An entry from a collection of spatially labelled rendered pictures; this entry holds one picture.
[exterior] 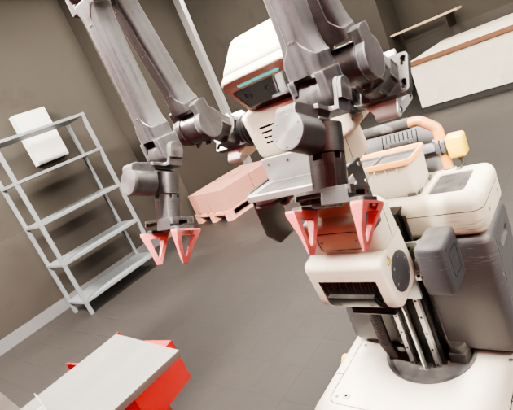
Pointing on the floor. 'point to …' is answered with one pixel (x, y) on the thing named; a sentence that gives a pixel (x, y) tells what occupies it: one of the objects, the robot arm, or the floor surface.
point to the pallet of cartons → (227, 194)
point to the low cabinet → (475, 63)
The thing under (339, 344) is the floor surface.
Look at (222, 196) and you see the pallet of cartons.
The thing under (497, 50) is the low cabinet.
